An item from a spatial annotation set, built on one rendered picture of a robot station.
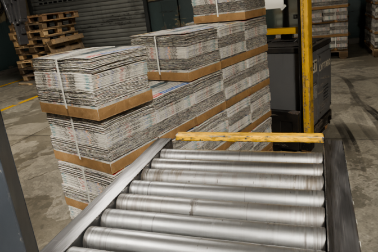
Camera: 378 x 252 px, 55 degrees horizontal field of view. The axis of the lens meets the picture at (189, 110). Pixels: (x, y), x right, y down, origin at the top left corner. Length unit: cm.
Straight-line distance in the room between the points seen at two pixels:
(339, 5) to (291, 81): 374
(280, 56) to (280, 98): 34
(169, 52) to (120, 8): 750
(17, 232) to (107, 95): 54
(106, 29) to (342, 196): 895
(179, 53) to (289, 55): 131
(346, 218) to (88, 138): 103
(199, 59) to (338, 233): 130
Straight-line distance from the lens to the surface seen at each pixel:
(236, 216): 77
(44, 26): 792
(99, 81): 134
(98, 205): 86
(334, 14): 657
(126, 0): 918
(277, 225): 71
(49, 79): 153
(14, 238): 139
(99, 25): 961
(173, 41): 179
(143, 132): 155
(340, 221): 74
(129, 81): 143
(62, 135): 165
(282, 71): 295
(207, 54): 190
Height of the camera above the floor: 121
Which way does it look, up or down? 16 degrees down
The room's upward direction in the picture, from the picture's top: 7 degrees counter-clockwise
